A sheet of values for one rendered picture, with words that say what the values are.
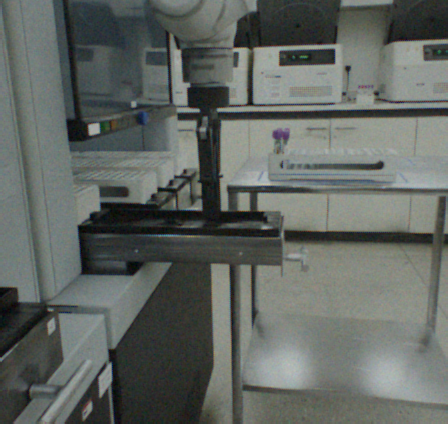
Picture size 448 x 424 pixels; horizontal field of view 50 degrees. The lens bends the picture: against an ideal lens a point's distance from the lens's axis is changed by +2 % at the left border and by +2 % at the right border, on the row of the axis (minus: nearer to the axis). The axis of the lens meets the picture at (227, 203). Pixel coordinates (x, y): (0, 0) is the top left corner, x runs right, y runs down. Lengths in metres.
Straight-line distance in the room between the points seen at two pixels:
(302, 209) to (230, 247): 2.42
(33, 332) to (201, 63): 0.49
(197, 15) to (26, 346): 0.42
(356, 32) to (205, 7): 3.16
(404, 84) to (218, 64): 2.42
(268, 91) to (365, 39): 0.96
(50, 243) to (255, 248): 0.31
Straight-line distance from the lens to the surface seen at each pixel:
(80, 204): 0.87
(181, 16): 0.64
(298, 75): 3.10
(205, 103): 0.82
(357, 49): 3.76
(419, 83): 3.19
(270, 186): 1.10
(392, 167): 1.17
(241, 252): 0.79
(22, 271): 0.70
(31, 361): 0.55
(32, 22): 0.75
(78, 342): 0.66
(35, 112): 0.72
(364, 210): 3.23
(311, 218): 3.21
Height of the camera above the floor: 1.05
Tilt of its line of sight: 14 degrees down
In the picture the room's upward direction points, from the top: 1 degrees counter-clockwise
